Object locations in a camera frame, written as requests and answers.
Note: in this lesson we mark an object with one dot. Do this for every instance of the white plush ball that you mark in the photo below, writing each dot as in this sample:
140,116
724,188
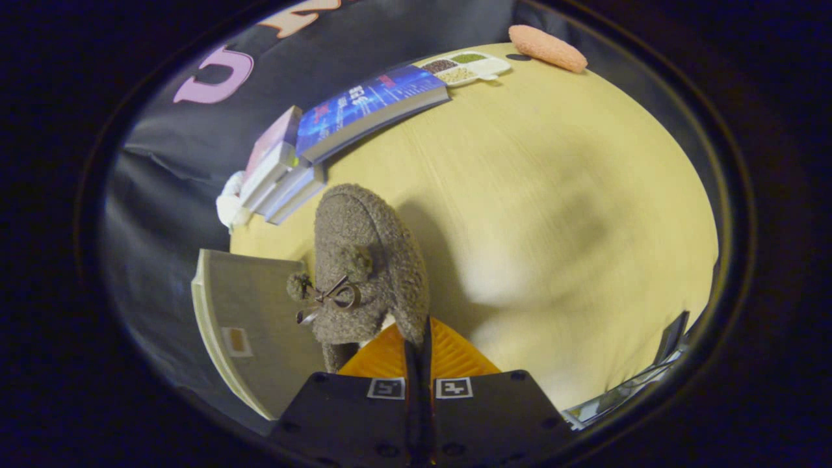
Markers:
229,205

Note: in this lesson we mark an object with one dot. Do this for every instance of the grey fabric storage box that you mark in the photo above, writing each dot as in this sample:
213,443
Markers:
260,312

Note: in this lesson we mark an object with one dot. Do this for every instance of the white divided bean tray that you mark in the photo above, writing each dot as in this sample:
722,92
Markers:
471,66

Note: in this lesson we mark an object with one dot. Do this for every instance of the white book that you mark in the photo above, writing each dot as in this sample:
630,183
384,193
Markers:
270,175

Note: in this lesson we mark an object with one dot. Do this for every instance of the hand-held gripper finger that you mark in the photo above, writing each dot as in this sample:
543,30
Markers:
412,364
426,364

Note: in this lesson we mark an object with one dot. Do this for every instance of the grey book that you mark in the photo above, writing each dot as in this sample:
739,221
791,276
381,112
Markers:
292,195

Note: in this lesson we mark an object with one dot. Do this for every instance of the blue book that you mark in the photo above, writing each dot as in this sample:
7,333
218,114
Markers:
364,107

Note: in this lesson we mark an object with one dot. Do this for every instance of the black backdrop cloth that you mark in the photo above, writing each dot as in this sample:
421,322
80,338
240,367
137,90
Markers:
162,195

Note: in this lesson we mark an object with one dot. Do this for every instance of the grey fuzzy slipper shoe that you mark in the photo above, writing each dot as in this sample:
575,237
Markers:
364,260

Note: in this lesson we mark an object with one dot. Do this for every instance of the orange oval sponge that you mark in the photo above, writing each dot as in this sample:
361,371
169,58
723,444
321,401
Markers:
549,49

